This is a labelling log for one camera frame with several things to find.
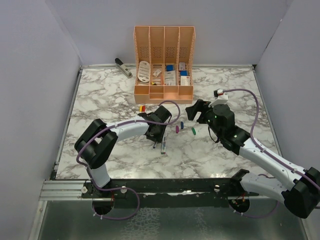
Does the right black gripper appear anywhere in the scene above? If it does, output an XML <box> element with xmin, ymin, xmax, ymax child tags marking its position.
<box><xmin>186</xmin><ymin>98</ymin><xmax>223</xmax><ymax>138</ymax></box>

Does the orange plastic desk organizer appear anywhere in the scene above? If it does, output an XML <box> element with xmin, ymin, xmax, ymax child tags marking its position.
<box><xmin>133</xmin><ymin>26</ymin><xmax>196</xmax><ymax>104</ymax></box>

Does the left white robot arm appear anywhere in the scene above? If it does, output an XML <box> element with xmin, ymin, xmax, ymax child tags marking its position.
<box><xmin>74</xmin><ymin>106</ymin><xmax>172</xmax><ymax>198</ymax></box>

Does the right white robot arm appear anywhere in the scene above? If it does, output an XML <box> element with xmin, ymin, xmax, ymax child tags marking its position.
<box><xmin>185</xmin><ymin>99</ymin><xmax>320</xmax><ymax>219</ymax></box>

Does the small white red box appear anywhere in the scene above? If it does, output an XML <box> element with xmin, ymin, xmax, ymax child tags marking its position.
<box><xmin>152</xmin><ymin>69</ymin><xmax>162</xmax><ymax>77</ymax></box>

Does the white oval label card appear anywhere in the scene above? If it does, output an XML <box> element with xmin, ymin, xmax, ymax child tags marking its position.
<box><xmin>137</xmin><ymin>60</ymin><xmax>151</xmax><ymax>83</ymax></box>

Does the green-end white marker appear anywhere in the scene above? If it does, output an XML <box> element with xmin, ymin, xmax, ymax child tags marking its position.
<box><xmin>160</xmin><ymin>136</ymin><xmax>166</xmax><ymax>155</ymax></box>

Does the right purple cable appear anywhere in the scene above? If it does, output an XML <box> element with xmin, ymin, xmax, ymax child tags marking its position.
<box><xmin>223</xmin><ymin>88</ymin><xmax>320</xmax><ymax>220</ymax></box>

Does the white paper package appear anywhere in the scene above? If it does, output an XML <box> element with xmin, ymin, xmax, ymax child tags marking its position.
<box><xmin>164</xmin><ymin>70</ymin><xmax>177</xmax><ymax>86</ymax></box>

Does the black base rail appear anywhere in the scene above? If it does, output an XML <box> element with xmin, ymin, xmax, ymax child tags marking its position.
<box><xmin>81</xmin><ymin>178</ymin><xmax>257</xmax><ymax>209</ymax></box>

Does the white printed box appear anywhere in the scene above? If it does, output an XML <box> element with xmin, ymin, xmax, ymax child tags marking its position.
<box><xmin>180</xmin><ymin>76</ymin><xmax>191</xmax><ymax>86</ymax></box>

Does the purple-end white marker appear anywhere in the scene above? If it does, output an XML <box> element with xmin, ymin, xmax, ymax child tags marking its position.
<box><xmin>161</xmin><ymin>130</ymin><xmax>167</xmax><ymax>155</ymax></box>

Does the blue stamp box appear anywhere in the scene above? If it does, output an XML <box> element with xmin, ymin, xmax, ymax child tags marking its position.
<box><xmin>165</xmin><ymin>64</ymin><xmax>175</xmax><ymax>72</ymax></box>

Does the blue eraser box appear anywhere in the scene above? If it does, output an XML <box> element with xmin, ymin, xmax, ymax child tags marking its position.
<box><xmin>180</xmin><ymin>70</ymin><xmax>189</xmax><ymax>76</ymax></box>

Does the black grey stapler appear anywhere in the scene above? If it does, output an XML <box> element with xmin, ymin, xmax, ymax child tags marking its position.
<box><xmin>114</xmin><ymin>58</ymin><xmax>132</xmax><ymax>78</ymax></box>

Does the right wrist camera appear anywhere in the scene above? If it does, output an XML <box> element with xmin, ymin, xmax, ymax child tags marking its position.
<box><xmin>209</xmin><ymin>89</ymin><xmax>229</xmax><ymax>108</ymax></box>

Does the white red staples box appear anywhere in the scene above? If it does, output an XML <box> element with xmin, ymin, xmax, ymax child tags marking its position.
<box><xmin>178</xmin><ymin>62</ymin><xmax>188</xmax><ymax>71</ymax></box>

